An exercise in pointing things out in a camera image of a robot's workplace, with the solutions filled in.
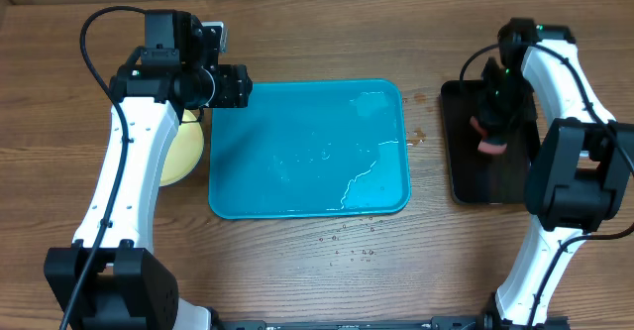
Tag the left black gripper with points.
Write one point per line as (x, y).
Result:
(234, 86)

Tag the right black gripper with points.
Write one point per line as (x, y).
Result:
(504, 126)

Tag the red and grey sponge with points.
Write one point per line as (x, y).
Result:
(487, 144)

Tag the yellow-green plate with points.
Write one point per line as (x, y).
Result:
(184, 152)

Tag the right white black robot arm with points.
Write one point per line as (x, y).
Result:
(578, 177)

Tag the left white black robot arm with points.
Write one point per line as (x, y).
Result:
(109, 277)

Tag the black rectangular water tray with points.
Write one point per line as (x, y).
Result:
(475, 177)

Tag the teal plastic serving tray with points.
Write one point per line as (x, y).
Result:
(310, 149)

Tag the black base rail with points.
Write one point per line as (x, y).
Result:
(347, 324)

